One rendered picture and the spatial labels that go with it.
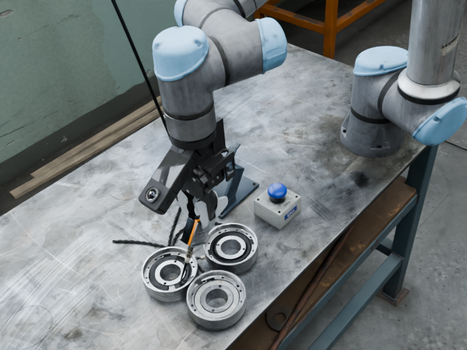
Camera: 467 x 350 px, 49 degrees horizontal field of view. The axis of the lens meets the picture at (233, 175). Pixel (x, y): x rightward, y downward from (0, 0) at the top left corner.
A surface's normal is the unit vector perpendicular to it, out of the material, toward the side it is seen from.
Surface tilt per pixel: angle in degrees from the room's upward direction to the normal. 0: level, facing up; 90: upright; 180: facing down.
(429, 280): 0
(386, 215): 0
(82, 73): 90
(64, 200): 0
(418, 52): 97
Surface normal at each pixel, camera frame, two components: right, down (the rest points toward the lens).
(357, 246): -0.07, -0.74
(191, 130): 0.07, 0.67
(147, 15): 0.73, 0.42
